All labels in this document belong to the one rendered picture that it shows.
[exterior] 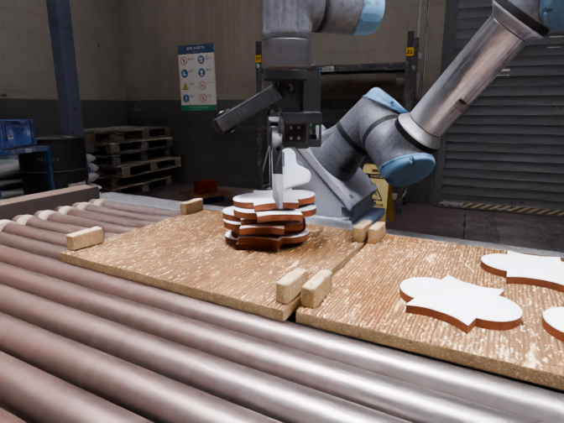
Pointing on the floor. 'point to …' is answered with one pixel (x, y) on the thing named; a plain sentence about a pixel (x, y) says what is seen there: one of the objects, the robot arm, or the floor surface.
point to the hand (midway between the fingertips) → (274, 197)
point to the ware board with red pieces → (206, 191)
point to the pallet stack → (143, 176)
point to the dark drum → (75, 164)
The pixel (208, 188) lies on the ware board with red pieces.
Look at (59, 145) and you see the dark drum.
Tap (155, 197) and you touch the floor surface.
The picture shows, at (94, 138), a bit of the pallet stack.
